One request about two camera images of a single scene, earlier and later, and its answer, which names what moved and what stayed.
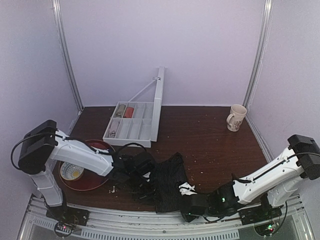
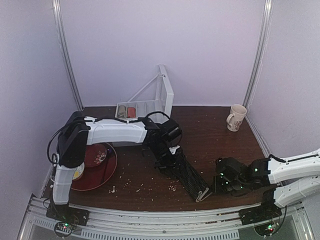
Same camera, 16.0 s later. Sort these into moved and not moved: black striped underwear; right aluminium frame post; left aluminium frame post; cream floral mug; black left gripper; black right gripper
Moved: black striped underwear; black right gripper; black left gripper
Not moved: left aluminium frame post; right aluminium frame post; cream floral mug
